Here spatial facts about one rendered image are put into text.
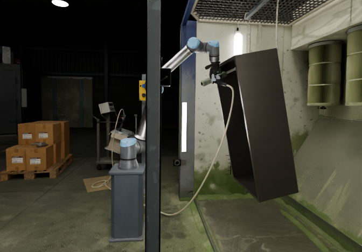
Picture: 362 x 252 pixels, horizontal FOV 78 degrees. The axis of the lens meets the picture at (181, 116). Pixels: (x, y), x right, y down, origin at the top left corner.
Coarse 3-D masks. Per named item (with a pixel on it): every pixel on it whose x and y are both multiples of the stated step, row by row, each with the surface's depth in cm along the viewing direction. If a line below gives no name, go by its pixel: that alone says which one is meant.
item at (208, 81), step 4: (224, 72) 215; (228, 72) 220; (220, 76) 212; (224, 76) 216; (204, 80) 203; (208, 80) 204; (216, 80) 203; (204, 84) 202; (208, 84) 206; (220, 84) 199; (224, 84) 196
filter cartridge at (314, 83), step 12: (312, 48) 260; (324, 48) 252; (336, 48) 247; (312, 60) 260; (324, 60) 251; (336, 60) 248; (312, 72) 261; (324, 72) 253; (336, 72) 249; (312, 84) 261; (324, 84) 251; (336, 84) 250; (312, 96) 261; (324, 96) 254; (336, 96) 251; (324, 108) 264
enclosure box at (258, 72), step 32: (224, 64) 199; (256, 64) 174; (224, 96) 234; (256, 96) 176; (256, 128) 177; (288, 128) 181; (256, 160) 179; (288, 160) 183; (256, 192) 183; (288, 192) 184
